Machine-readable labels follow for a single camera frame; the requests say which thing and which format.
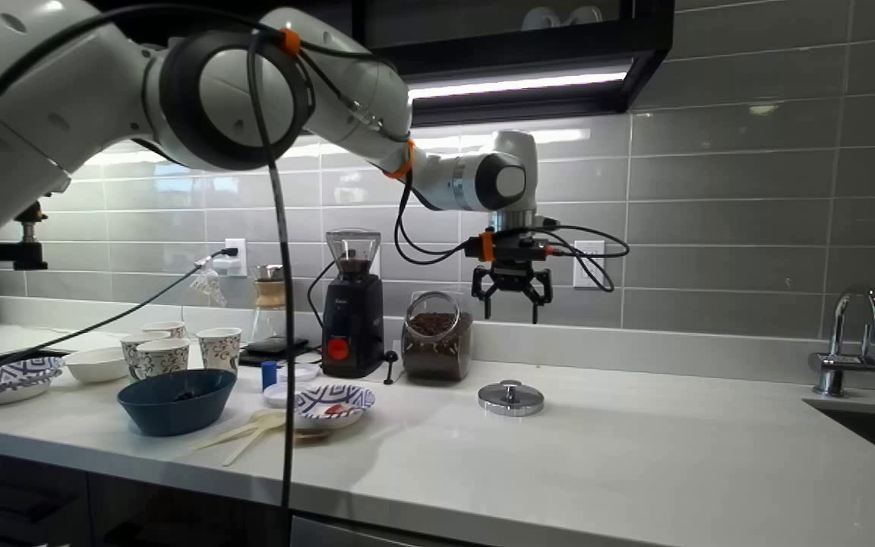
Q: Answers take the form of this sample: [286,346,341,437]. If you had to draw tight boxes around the dark blue bowl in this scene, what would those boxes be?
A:
[118,368,235,437]

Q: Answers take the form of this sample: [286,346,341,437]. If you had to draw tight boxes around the white wall outlet right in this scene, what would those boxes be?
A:
[572,238,605,290]

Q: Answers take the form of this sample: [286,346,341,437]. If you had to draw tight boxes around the black power cable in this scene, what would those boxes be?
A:
[0,246,242,402]

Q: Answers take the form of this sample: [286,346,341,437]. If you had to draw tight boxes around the white bowl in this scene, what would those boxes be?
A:
[63,346,127,383]

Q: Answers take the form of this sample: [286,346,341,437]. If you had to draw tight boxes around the patterned cup right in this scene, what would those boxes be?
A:
[198,328,241,370]

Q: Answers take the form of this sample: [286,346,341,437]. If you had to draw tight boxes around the wooden chopsticks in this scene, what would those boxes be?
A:
[212,413,286,465]

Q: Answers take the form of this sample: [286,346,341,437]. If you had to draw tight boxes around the white wall outlet left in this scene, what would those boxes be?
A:
[219,238,247,278]

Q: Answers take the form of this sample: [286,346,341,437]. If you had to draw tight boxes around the black wall shelf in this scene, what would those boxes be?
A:
[350,0,675,127]

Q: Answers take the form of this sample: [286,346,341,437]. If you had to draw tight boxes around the blue patterned small plate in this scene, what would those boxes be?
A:
[292,383,377,431]

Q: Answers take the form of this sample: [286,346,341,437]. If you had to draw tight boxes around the small white dish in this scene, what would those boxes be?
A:
[262,366,321,408]

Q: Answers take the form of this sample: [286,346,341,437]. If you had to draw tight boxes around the glass pour-over carafe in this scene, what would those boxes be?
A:
[248,266,286,343]

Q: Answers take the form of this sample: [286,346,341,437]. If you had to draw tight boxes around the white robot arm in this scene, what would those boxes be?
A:
[0,0,549,305]

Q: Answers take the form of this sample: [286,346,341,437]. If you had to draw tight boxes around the black kitchen scale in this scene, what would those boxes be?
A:
[241,337,310,368]

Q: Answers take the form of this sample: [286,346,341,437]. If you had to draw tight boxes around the white wall outlet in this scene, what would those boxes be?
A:
[219,238,247,278]
[572,238,605,290]

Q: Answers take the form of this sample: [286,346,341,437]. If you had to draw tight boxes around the black coffee grinder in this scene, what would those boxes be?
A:
[321,231,381,377]

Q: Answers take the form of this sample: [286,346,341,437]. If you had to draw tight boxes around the patterned cup back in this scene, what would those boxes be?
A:
[143,323,184,340]

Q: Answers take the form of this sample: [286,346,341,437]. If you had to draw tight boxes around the chrome sink faucet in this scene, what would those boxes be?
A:
[809,290,875,402]

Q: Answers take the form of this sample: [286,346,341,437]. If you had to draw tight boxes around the silver domed jar lid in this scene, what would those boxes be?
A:
[475,379,544,418]

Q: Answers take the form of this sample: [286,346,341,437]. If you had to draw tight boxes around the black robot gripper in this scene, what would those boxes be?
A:
[466,231,551,326]

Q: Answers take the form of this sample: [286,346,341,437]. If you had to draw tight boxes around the black camera on mount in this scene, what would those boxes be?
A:
[0,205,48,270]

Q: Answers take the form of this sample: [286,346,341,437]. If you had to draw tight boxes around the blue patterned bowl left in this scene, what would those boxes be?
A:
[0,356,60,405]

